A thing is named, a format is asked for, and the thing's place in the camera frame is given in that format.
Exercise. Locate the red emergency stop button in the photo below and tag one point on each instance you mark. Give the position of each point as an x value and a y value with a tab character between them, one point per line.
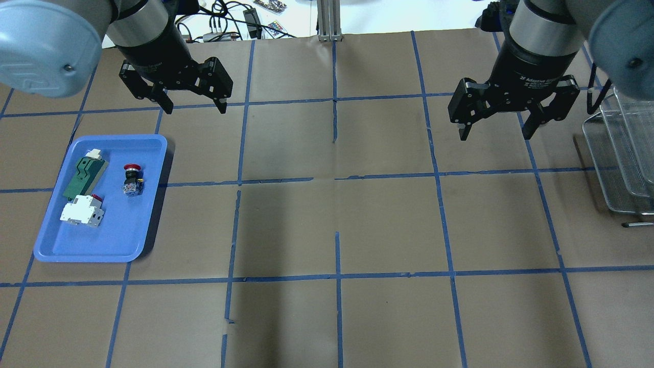
134	183

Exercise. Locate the silver wire mesh shelf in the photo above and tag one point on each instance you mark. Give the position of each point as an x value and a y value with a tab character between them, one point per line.
619	139

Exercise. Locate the blue plastic tray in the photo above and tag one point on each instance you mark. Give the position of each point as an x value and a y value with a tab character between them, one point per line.
111	223

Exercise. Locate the aluminium frame post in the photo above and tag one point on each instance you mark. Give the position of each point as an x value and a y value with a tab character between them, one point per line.
329	21

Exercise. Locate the green electrical module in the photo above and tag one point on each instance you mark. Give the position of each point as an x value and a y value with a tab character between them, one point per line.
86	174

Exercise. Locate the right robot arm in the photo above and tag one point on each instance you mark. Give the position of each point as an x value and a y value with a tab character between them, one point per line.
541	39

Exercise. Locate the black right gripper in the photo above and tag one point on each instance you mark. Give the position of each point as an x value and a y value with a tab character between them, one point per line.
529	66

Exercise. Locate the black power adapter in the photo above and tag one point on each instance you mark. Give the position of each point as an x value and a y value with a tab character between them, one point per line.
254	27

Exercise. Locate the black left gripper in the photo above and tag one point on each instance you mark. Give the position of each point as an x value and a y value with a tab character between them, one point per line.
157	55

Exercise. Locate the white circuit breaker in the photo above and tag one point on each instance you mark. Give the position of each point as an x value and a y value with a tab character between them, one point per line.
83	209

